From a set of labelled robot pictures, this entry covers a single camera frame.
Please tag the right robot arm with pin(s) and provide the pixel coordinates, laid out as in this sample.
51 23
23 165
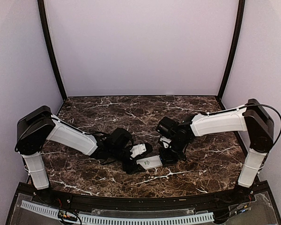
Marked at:
251 117

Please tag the left black frame post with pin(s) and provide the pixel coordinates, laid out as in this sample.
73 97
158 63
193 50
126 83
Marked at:
49 47

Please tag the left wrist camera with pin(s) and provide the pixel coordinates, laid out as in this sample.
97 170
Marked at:
140 150

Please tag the right black frame post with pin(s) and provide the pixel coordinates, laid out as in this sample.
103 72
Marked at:
233 49

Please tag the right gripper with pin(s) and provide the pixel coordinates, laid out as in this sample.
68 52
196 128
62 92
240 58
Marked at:
166 160

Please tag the black frame post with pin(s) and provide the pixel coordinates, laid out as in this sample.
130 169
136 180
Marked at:
233 49
49 47

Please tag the white remote control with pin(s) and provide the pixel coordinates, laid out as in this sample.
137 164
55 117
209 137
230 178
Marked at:
150 162

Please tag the white cable duct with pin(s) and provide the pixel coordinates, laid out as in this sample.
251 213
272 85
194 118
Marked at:
88 219

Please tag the black front rail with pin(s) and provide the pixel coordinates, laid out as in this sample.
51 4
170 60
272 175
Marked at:
212 201

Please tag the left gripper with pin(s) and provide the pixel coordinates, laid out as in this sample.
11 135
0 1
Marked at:
132 168

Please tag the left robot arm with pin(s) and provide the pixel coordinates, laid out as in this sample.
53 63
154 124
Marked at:
41 125

